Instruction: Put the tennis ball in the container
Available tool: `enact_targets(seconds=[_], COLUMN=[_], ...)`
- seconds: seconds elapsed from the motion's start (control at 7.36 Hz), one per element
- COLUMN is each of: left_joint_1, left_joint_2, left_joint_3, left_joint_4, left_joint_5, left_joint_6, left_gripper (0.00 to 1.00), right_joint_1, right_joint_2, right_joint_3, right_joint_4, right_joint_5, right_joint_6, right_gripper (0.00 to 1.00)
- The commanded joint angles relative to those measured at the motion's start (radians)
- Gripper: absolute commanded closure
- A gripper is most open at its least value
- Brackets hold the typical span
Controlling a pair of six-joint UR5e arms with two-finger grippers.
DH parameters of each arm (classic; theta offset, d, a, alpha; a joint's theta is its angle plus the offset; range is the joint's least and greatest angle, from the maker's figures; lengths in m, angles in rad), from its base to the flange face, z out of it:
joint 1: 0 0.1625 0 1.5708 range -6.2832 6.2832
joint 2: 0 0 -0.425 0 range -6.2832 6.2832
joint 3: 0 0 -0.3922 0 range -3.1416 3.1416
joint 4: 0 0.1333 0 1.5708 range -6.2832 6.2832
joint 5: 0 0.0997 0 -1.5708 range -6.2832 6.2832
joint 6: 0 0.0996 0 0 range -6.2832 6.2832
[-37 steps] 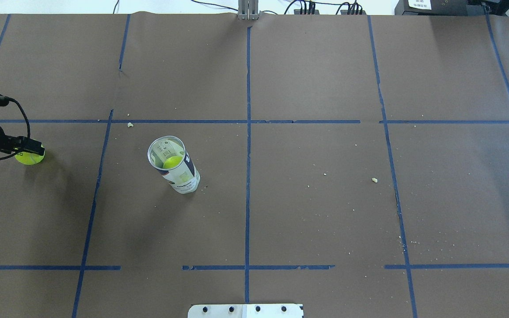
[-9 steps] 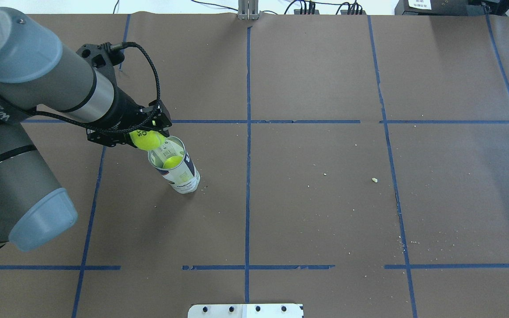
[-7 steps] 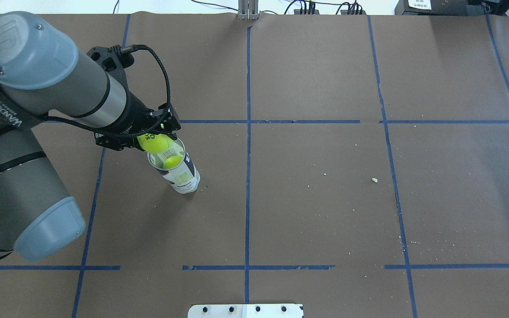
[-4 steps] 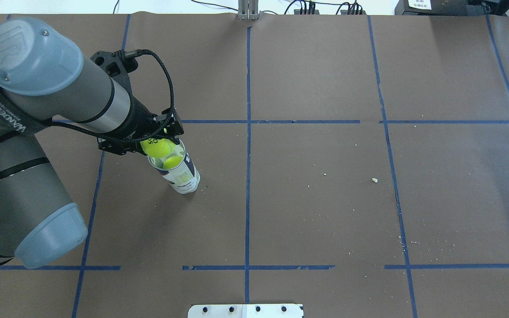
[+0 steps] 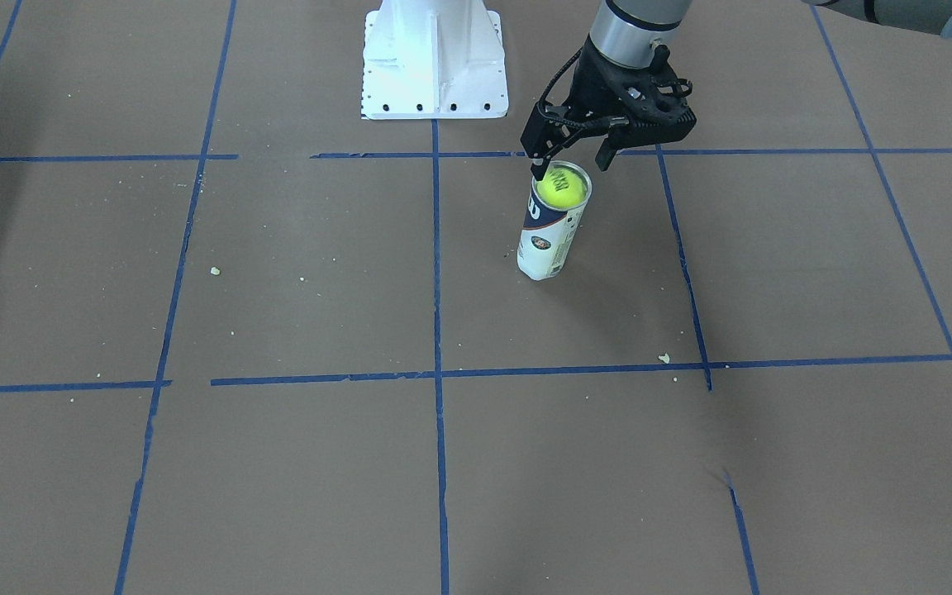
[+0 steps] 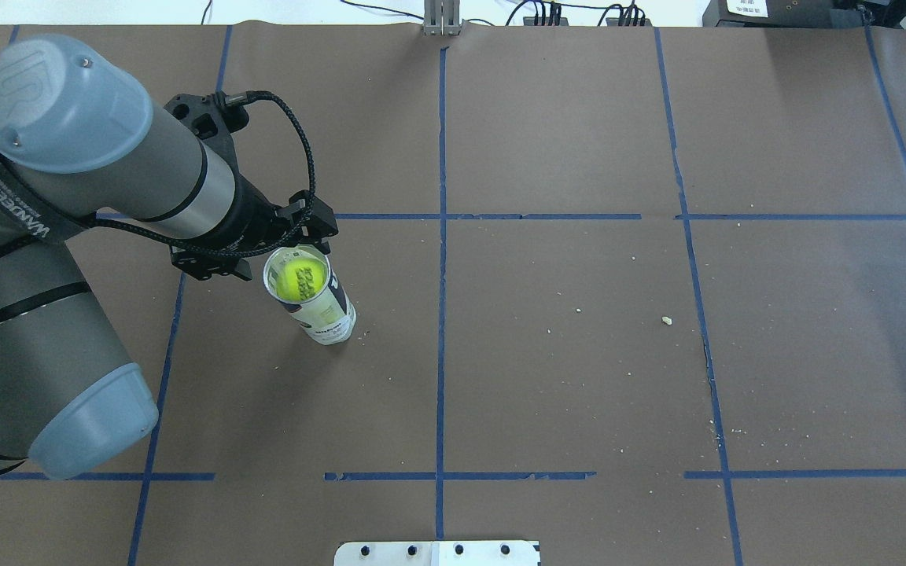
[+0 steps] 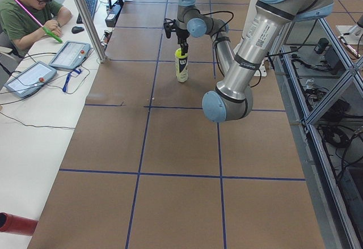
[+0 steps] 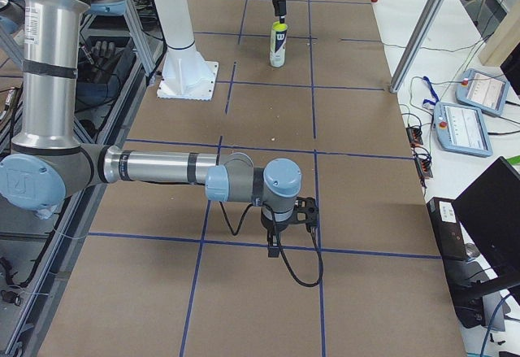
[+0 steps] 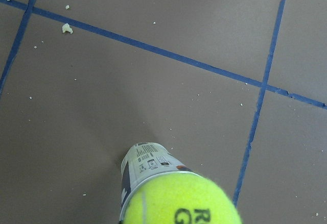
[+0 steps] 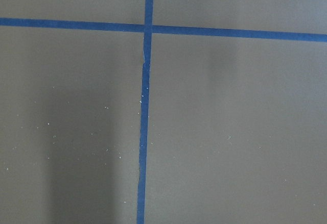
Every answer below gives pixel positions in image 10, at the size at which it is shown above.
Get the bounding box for vertical blue tape strip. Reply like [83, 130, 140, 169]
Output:
[136, 0, 153, 223]

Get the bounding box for brown paper table cover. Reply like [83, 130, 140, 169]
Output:
[1, 0, 326, 223]

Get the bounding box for horizontal blue tape strip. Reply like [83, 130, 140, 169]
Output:
[1, 18, 326, 42]

